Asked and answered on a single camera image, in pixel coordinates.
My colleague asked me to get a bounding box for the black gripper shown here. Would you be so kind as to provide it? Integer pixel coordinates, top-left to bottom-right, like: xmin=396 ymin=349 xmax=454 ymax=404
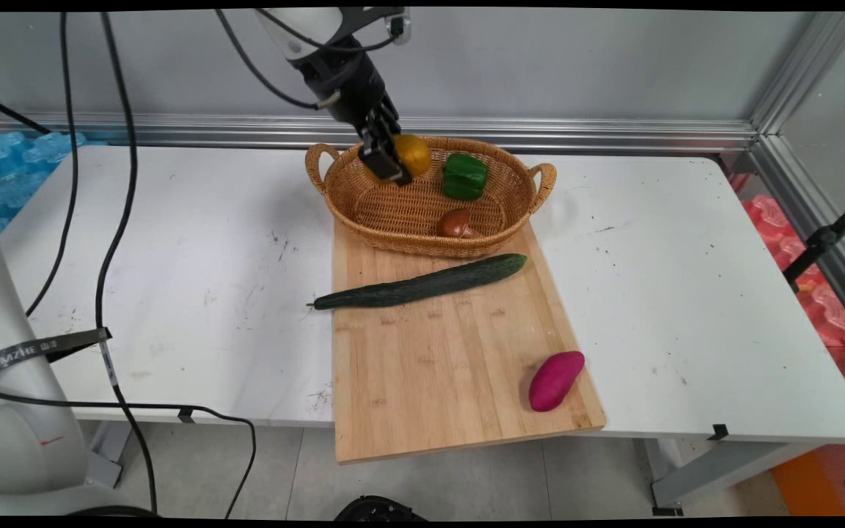
xmin=290 ymin=35 xmax=414 ymax=186

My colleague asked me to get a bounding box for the yellow round fruit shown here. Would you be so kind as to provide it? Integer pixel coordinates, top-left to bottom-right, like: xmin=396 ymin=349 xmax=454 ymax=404
xmin=392 ymin=133 xmax=433 ymax=179

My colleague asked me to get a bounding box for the long dark green cucumber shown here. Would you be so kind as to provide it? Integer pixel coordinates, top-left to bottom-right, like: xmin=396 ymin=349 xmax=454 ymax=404
xmin=307 ymin=253 xmax=529 ymax=312

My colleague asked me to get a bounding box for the woven wicker basket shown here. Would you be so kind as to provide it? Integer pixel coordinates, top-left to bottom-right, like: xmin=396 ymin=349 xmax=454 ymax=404
xmin=304 ymin=135 xmax=558 ymax=260

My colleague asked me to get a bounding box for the green bell pepper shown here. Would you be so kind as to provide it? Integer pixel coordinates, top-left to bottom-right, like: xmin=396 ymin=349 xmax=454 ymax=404
xmin=441 ymin=153 xmax=489 ymax=202

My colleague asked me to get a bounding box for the brown mushroom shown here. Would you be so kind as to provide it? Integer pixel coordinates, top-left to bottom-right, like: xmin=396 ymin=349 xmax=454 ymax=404
xmin=435 ymin=208 xmax=477 ymax=240

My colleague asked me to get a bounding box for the bamboo cutting board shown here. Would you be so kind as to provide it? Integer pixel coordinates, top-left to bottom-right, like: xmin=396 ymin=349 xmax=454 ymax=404
xmin=331 ymin=219 xmax=607 ymax=465

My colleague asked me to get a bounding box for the purple sweet potato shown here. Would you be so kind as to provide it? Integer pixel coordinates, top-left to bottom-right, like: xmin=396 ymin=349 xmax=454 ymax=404
xmin=527 ymin=351 xmax=586 ymax=413

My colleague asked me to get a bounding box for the black round object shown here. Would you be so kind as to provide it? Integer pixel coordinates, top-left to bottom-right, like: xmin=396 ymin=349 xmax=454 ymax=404
xmin=334 ymin=495 xmax=428 ymax=522

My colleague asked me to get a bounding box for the blue foam padding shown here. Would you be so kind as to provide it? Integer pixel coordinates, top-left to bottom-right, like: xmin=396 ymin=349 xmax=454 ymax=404
xmin=0 ymin=130 xmax=90 ymax=235

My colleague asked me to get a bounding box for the grey table leg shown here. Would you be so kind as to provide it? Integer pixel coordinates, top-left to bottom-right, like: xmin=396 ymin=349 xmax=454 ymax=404
xmin=85 ymin=420 xmax=135 ymax=489
xmin=643 ymin=438 xmax=828 ymax=517

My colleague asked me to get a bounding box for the black tripod stand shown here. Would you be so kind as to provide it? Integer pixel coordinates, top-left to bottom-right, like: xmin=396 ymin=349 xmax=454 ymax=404
xmin=782 ymin=188 xmax=845 ymax=294

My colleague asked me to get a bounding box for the red foam padding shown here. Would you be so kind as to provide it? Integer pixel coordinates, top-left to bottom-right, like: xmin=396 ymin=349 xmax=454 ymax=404
xmin=729 ymin=172 xmax=845 ymax=411

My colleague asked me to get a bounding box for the orange floor sheet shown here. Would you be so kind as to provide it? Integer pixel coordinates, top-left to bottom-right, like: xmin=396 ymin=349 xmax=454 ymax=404
xmin=770 ymin=439 xmax=845 ymax=518

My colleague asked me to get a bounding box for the aluminium frame rail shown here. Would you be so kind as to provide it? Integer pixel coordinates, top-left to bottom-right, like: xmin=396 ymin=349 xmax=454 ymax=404
xmin=0 ymin=11 xmax=845 ymax=344

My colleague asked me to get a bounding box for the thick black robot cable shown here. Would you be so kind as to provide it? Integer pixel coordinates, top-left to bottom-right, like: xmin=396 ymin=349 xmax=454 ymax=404
xmin=95 ymin=9 xmax=325 ymax=516

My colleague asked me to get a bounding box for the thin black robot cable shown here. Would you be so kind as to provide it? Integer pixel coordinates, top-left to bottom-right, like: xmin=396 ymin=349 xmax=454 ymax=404
xmin=24 ymin=9 xmax=403 ymax=318

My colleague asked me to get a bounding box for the black floor cable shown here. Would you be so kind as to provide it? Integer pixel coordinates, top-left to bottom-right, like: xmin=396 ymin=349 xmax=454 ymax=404
xmin=0 ymin=385 xmax=258 ymax=520

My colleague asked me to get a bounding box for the black background cable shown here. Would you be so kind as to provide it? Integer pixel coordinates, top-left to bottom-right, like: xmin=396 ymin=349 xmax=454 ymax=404
xmin=0 ymin=90 xmax=51 ymax=136

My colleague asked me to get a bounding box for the grey SAMZHE velcro strap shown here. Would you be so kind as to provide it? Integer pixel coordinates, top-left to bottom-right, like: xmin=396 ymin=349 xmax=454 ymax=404
xmin=0 ymin=327 xmax=117 ymax=387

